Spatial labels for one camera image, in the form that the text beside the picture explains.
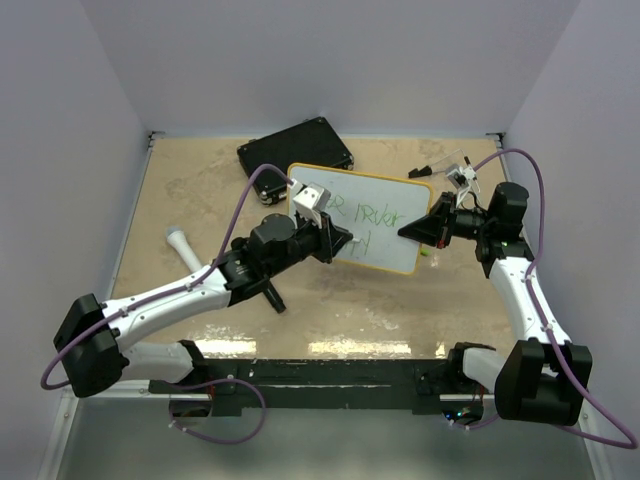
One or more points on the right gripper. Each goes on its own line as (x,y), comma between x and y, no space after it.
(436,227)

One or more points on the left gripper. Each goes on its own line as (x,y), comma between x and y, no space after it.
(330,245)

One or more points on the orange framed whiteboard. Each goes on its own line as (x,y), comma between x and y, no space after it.
(373,208)

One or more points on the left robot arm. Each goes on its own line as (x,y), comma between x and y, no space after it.
(102,343)

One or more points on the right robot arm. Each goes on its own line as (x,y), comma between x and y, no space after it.
(541,344)

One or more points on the black whiteboard foot clip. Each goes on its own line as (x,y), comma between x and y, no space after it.
(420,172)

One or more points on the black microphone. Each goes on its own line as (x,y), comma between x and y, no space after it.
(273,297)

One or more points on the black hard case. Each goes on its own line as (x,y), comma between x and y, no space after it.
(313,142)

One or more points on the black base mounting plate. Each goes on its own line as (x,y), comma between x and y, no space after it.
(228,400)

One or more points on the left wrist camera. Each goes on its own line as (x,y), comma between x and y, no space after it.
(309,201)

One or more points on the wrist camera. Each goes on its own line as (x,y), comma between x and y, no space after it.
(460,176)
(309,201)

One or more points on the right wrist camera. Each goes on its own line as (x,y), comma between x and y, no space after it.
(460,176)

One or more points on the aluminium table frame rail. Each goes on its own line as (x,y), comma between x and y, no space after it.
(394,376)

